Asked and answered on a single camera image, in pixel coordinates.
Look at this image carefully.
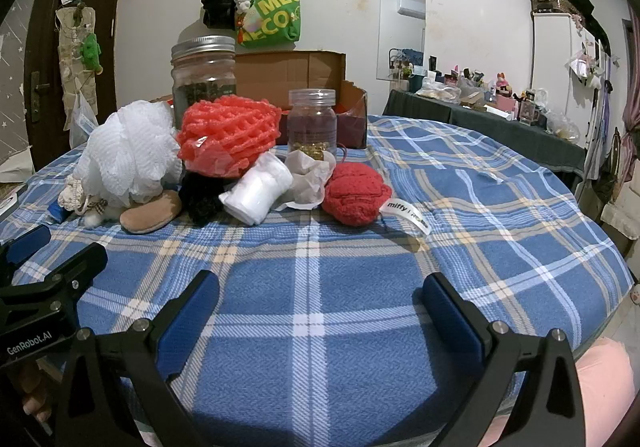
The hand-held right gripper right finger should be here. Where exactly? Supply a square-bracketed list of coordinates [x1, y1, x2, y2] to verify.
[420, 272, 586, 447]

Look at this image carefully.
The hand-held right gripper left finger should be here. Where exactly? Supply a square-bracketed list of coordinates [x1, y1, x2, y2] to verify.
[55, 269, 221, 447]

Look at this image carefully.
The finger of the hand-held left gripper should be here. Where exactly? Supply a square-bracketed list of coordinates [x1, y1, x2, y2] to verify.
[0, 243, 108, 309]
[0, 225, 52, 273]

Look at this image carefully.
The blue fabric pouch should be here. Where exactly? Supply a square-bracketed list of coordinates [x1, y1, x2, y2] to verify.
[47, 204, 76, 224]

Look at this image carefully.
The white fluffy plush plaid bow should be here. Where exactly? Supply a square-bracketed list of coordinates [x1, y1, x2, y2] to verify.
[80, 194, 123, 228]

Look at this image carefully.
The cream crochet scrunchie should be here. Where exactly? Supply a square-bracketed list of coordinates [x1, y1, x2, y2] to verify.
[57, 175, 93, 215]

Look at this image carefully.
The tan round powder puff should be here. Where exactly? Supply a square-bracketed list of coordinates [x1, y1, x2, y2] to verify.
[120, 189, 182, 234]

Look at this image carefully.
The black scrunchie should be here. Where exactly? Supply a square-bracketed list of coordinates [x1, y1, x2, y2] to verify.
[178, 172, 233, 228]

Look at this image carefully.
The white mesh bath pouf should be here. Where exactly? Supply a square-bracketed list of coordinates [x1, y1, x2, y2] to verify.
[75, 100, 183, 220]

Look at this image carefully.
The white ruffled cloth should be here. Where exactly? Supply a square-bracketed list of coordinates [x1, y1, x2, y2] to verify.
[218, 152, 293, 226]

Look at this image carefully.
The red knitted cloth with tag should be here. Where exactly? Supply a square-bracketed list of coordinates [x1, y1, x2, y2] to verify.
[321, 163, 431, 235]

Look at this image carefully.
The red knitted scrunchie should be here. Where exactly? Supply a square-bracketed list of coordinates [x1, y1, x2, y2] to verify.
[177, 95, 282, 178]

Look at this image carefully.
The cardboard box red inside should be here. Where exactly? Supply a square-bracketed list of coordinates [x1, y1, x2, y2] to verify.
[150, 51, 369, 150]

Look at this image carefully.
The person's left hand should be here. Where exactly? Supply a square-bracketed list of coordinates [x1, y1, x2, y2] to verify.
[10, 361, 56, 423]

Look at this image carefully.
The blue plaid blanket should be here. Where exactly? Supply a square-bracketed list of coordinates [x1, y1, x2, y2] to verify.
[0, 114, 636, 433]

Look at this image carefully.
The clear plastic bag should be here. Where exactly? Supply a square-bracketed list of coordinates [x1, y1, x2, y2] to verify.
[69, 92, 100, 148]

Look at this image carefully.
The crumpled white tissue paper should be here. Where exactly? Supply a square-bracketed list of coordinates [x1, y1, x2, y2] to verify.
[272, 148, 337, 212]

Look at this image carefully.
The cluttered side table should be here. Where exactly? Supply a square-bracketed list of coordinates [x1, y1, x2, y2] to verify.
[387, 47, 581, 140]
[382, 89, 588, 188]

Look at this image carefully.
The brown door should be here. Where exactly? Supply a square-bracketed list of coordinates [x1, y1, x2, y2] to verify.
[27, 0, 136, 162]

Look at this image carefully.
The green plush toy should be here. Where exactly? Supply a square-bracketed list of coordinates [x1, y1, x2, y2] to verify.
[82, 33, 104, 75]

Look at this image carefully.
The small clear glass jar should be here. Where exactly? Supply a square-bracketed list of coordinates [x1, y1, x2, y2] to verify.
[287, 89, 337, 162]

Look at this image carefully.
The dark jar with metal lid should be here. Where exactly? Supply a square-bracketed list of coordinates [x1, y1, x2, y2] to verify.
[171, 36, 237, 130]

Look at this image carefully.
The white refrigerator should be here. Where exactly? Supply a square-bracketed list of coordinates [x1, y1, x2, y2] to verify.
[530, 11, 613, 188]

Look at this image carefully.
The white fabric decoration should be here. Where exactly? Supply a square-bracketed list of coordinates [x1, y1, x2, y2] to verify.
[565, 39, 621, 88]

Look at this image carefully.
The pink curtain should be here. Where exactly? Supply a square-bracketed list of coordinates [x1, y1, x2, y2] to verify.
[622, 7, 640, 138]

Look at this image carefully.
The green tote bag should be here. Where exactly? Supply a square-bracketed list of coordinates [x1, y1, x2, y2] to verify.
[235, 0, 302, 48]

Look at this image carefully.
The white panda plush charm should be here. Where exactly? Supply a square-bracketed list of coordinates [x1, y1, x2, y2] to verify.
[234, 0, 255, 30]

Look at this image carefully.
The black garment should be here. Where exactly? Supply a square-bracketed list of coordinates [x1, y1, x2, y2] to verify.
[552, 0, 613, 52]

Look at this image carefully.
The metal door handle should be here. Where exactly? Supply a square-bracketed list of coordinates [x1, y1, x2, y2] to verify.
[30, 72, 51, 122]

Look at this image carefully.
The beige hanging wall organizer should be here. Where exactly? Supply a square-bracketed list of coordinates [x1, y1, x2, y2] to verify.
[55, 2, 98, 132]

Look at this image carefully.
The wall mirror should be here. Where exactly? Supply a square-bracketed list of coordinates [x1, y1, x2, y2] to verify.
[376, 0, 427, 82]

